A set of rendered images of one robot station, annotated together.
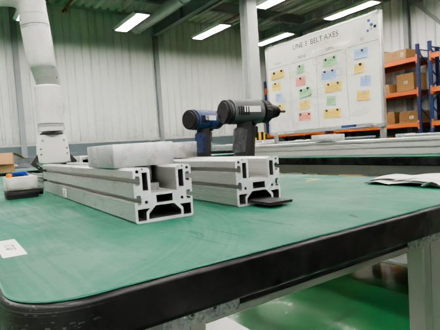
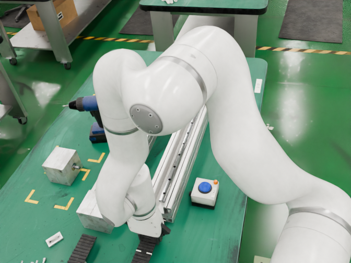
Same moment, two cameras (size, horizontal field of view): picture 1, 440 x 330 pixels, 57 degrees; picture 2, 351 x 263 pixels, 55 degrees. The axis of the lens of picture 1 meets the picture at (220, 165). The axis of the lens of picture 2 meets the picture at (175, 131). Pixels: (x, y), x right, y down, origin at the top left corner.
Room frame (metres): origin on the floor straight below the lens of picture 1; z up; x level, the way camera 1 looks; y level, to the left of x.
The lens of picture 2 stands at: (1.61, 1.08, 1.77)
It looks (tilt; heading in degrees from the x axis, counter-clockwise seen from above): 43 degrees down; 234
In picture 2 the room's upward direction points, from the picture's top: 7 degrees counter-clockwise
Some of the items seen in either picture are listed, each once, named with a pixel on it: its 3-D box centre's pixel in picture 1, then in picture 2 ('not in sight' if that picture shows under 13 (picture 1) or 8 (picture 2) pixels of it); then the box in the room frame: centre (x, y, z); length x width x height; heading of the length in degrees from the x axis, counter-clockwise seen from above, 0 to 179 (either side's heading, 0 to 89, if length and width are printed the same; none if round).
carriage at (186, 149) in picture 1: (164, 156); not in sight; (1.09, 0.15, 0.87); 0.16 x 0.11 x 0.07; 32
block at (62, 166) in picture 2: not in sight; (66, 166); (1.45, 0.12, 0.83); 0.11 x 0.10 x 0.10; 123
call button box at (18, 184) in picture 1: (23, 185); (202, 192); (1.15, 0.56, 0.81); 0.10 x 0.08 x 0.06; 122
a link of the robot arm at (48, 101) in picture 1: (49, 105); (135, 188); (1.39, 0.56, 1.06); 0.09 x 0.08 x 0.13; 13
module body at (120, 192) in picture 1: (93, 181); (189, 130); (0.98, 0.31, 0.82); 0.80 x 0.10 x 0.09; 32
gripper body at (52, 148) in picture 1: (52, 146); (144, 217); (1.39, 0.56, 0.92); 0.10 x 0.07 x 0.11; 122
